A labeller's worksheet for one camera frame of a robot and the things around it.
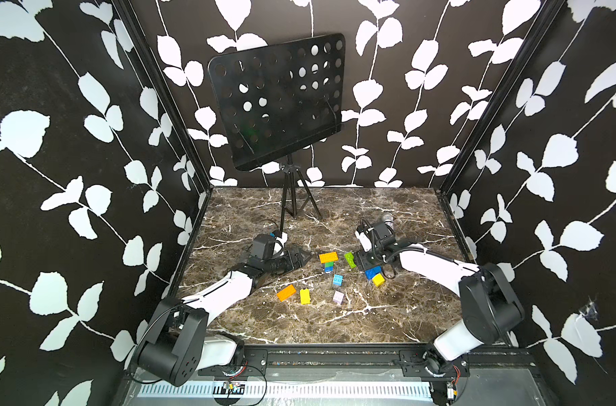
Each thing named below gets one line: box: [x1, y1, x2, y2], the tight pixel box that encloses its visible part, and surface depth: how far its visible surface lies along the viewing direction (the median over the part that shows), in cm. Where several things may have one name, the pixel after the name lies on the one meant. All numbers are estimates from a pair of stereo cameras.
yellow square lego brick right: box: [372, 273, 385, 287], surface depth 92 cm
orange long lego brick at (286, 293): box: [276, 284, 297, 302], surface depth 90 cm
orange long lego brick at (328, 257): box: [318, 251, 339, 264], surface depth 90 cm
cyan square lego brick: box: [332, 274, 345, 287], surface depth 92 cm
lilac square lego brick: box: [332, 290, 346, 305], surface depth 87 cm
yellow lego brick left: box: [299, 288, 311, 305], surface depth 87 cm
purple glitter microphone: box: [381, 212, 394, 228], surface depth 109 cm
